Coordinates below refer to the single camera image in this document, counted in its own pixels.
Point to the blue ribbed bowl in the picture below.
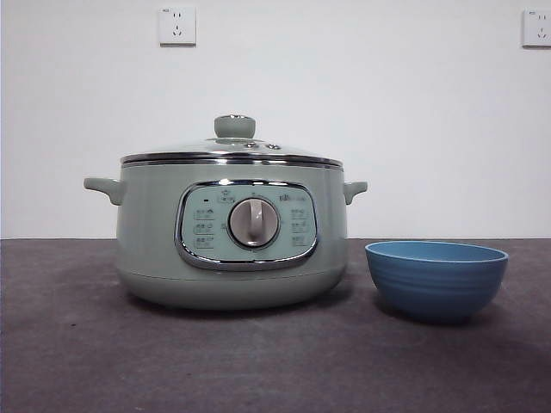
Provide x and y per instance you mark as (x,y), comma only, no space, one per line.
(435,292)

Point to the glass lid with green knob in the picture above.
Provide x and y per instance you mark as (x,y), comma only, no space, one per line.
(234,125)

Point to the pale green electric steamer pot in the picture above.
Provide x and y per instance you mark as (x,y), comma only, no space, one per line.
(146,241)

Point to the white wall socket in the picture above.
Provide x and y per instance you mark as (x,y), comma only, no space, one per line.
(177,26)
(538,28)

